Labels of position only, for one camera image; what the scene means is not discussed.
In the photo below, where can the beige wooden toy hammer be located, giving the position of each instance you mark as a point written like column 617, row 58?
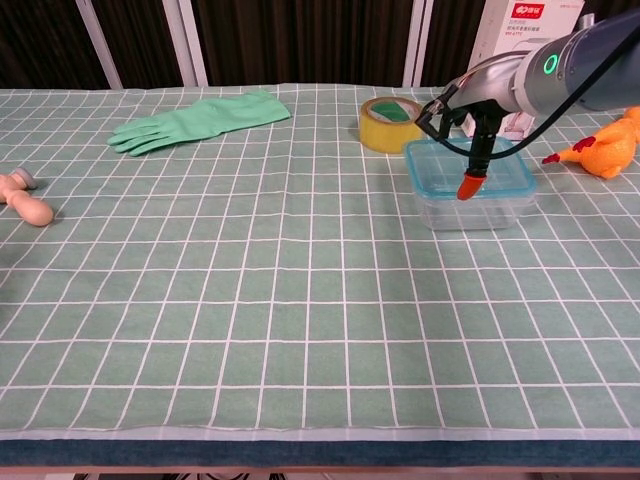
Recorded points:
column 32, row 210

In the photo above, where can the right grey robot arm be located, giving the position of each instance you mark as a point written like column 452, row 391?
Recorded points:
column 590, row 65

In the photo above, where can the white metal frame post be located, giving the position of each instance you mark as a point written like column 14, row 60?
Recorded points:
column 417, row 45
column 192, row 45
column 100, row 47

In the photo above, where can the white desk lamp box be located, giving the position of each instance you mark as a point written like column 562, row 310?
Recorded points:
column 520, row 25

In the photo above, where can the clear plastic container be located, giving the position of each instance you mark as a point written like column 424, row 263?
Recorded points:
column 470, row 216

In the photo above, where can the black pleated curtain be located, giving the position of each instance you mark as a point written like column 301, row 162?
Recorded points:
column 300, row 40

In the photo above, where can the orange rubber chicken toy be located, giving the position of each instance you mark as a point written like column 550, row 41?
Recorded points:
column 612, row 147

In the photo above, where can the dark blue under cloth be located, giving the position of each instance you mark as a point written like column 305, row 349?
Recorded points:
column 300, row 454

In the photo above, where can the yellow packing tape roll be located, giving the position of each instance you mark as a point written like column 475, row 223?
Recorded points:
column 385, row 135

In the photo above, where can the green rubber glove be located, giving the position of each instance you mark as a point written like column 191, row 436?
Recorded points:
column 200, row 122

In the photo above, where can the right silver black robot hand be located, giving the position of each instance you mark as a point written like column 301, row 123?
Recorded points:
column 492, row 82

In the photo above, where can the green white checkered tablecloth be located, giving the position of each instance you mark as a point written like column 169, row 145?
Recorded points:
column 250, row 250

